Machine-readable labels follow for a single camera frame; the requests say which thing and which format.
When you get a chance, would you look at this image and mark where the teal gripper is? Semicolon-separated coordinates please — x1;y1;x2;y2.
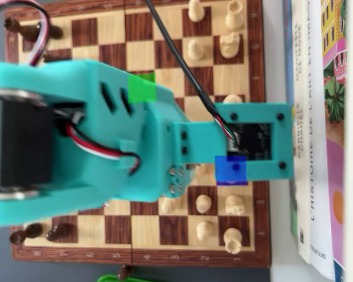
152;85;192;203

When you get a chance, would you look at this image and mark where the white wooden pawn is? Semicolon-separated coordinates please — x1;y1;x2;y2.
191;163;217;184
188;0;205;23
196;220;214;240
187;38;205;62
195;194;212;214

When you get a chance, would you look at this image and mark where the wooden chessboard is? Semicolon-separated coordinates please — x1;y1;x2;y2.
2;0;273;268

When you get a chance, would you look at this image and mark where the white wooden knight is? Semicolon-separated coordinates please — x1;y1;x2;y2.
219;31;241;58
225;193;245;215

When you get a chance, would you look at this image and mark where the white wooden rook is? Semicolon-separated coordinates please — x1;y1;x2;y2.
223;227;244;255
225;0;244;32

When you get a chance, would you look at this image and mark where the white wooden king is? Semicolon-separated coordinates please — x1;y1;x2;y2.
223;93;244;104

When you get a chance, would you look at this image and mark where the green plastic container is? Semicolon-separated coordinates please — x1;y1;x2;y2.
96;273;162;282

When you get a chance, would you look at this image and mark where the white Gabrielle Chanel book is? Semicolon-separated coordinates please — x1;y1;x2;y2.
291;0;312;264

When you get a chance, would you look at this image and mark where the white art history book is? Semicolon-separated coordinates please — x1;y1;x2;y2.
305;0;336;280

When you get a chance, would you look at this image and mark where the pink colourful book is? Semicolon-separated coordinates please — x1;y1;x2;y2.
320;0;348;282

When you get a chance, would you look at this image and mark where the dark wooden rook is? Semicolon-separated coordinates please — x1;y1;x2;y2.
4;16;41;42
9;223;44;245

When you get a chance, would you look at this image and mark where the blue illustrated book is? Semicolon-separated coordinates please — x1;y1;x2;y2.
282;0;299;236

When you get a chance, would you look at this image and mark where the teal camera mount with board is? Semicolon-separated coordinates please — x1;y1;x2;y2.
172;102;294;180

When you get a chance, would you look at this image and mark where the black camera cable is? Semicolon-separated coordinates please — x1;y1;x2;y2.
143;0;236;141

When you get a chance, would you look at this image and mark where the red white black servo cable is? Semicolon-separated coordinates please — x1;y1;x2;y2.
54;111;141;174

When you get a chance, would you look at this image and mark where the looped servo cable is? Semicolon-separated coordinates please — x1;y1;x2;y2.
0;0;51;67

